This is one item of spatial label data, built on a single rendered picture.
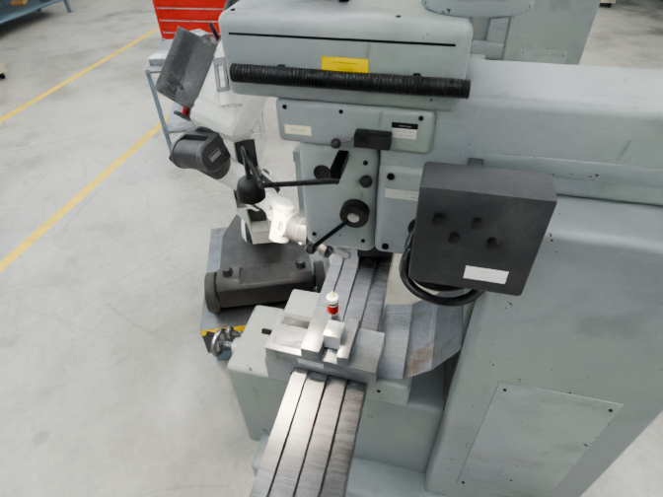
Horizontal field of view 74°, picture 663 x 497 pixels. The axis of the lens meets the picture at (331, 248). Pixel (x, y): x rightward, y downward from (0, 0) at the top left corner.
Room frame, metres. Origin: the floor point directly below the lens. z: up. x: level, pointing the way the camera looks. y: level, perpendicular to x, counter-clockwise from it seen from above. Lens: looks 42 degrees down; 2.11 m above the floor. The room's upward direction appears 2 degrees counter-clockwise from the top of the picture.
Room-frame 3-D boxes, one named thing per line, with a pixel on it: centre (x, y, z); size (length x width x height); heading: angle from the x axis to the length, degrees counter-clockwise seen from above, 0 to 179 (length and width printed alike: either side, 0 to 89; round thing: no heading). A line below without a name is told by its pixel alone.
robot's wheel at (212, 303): (1.49, 0.59, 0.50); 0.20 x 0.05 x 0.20; 6
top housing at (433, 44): (0.97, -0.05, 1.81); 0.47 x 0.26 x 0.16; 75
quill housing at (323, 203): (0.97, -0.04, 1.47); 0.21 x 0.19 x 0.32; 165
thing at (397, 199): (0.92, -0.23, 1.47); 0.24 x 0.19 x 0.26; 165
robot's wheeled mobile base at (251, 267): (1.76, 0.35, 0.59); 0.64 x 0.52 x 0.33; 6
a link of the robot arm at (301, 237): (1.02, 0.04, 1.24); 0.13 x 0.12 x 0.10; 147
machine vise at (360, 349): (0.84, 0.03, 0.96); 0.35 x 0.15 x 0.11; 73
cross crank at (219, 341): (1.10, 0.44, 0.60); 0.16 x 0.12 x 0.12; 75
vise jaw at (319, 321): (0.84, 0.05, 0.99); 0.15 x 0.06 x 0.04; 163
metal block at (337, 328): (0.83, 0.00, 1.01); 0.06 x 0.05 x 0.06; 163
